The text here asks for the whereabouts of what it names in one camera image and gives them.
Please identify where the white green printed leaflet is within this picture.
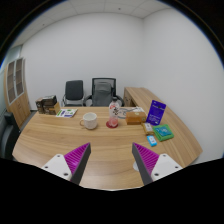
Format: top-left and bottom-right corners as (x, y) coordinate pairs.
(55, 108), (79, 119)

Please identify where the flat round red coaster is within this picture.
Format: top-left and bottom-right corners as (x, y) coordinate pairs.
(105, 119), (120, 130)

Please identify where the dark brown box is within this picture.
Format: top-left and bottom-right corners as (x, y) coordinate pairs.
(35, 97), (45, 115)

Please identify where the black office chair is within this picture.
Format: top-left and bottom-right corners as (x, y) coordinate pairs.
(61, 79), (86, 108)

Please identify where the flat green box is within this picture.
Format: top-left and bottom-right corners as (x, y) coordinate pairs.
(152, 123), (175, 143)

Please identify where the orange wooden box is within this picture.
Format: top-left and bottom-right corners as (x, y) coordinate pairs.
(125, 110), (148, 126)

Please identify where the tan cardboard box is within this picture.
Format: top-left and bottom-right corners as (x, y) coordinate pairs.
(43, 102), (62, 116)

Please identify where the purple standing sign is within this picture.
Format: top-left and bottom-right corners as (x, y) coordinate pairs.
(145, 99), (167, 127)

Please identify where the wooden side desk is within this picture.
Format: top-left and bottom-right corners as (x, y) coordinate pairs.
(123, 86), (158, 109)

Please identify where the small blue box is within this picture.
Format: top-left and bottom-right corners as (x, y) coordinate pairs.
(146, 134), (158, 148)

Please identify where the white speckled mug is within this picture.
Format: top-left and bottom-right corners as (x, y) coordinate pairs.
(79, 112), (99, 131)

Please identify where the wooden cabinet with glass doors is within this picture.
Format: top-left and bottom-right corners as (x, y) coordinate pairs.
(3, 57), (32, 129)

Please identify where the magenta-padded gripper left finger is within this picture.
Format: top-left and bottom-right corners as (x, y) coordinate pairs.
(40, 142), (92, 185)

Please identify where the clear pink drink bottle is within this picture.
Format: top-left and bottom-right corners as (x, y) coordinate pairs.
(108, 96), (120, 129)

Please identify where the small yellow box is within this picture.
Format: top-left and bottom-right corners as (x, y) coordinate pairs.
(141, 122), (155, 136)

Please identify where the grey mesh office chair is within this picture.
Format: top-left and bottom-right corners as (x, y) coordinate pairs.
(83, 77), (125, 108)

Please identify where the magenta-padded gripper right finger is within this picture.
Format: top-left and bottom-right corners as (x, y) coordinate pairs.
(131, 142), (184, 186)

